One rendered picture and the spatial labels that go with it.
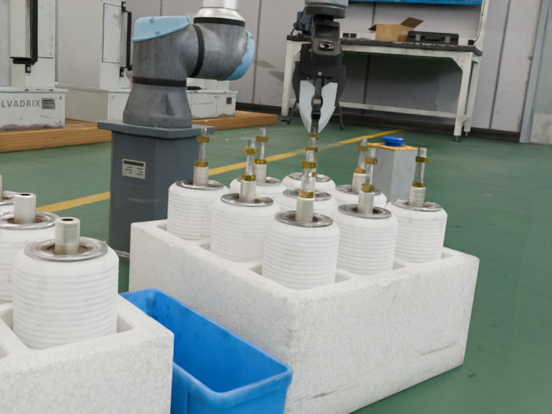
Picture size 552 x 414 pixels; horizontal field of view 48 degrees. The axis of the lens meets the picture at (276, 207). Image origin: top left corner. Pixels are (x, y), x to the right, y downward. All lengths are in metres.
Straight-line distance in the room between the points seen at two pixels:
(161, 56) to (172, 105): 0.10
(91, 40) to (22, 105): 0.70
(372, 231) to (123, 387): 0.40
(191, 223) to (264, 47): 5.74
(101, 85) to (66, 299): 3.02
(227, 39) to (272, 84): 5.18
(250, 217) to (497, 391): 0.45
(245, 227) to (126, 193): 0.57
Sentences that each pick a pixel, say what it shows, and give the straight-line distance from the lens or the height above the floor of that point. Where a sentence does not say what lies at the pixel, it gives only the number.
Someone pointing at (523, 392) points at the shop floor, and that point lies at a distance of 1.03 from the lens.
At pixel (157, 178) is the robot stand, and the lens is 1.32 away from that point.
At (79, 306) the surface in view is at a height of 0.21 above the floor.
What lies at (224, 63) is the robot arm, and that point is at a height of 0.44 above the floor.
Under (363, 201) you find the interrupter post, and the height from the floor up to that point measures 0.27.
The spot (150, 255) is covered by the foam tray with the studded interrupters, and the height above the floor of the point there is 0.15.
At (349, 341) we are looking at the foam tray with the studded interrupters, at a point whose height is 0.11.
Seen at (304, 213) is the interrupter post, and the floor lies 0.26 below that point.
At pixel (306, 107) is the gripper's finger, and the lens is 1.10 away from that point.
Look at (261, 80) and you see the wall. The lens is 6.63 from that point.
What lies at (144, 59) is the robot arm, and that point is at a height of 0.44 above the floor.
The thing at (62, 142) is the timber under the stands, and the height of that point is 0.02.
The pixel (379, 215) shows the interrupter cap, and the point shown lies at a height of 0.25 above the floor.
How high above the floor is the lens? 0.43
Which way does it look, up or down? 12 degrees down
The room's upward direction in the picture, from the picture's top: 5 degrees clockwise
